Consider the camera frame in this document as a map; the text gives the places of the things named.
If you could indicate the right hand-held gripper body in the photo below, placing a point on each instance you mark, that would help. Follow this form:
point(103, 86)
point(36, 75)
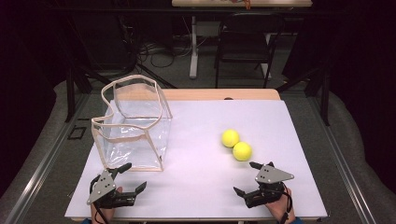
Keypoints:
point(271, 175)

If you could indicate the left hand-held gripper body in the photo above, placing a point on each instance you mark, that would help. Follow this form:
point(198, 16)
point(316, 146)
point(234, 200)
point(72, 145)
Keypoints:
point(101, 188)

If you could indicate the yellow tennis ball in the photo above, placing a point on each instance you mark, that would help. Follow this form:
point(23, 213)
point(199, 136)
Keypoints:
point(230, 138)
point(242, 151)

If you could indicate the clear plastic bag beige trim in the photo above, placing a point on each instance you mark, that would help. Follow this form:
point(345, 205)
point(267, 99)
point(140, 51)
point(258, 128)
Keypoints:
point(134, 149)

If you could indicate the person's left hand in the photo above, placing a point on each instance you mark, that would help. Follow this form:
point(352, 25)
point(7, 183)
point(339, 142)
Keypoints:
point(107, 215)

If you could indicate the person's right hand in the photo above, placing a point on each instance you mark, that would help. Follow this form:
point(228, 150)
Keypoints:
point(278, 209)

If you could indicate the white table mat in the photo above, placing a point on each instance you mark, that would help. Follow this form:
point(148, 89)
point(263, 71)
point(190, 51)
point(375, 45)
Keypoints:
point(199, 177)

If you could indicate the black metal stand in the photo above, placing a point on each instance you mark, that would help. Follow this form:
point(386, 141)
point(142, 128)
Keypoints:
point(326, 105)
point(70, 99)

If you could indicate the black tripod stand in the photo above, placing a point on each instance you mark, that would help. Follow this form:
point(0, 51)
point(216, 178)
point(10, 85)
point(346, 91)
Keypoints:
point(155, 76)

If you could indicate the wooden table with white legs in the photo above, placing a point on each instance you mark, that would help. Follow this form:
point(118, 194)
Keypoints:
point(193, 62)

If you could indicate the dark curtain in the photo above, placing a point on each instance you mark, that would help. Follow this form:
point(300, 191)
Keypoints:
point(18, 93)
point(367, 93)

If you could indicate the black chair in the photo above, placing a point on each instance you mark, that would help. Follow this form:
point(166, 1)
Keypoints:
point(243, 40)

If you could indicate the orange object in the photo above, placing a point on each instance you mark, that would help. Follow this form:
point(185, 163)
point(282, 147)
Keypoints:
point(247, 3)

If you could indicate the metal floor rail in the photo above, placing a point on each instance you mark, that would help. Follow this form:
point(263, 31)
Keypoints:
point(342, 168)
point(43, 168)

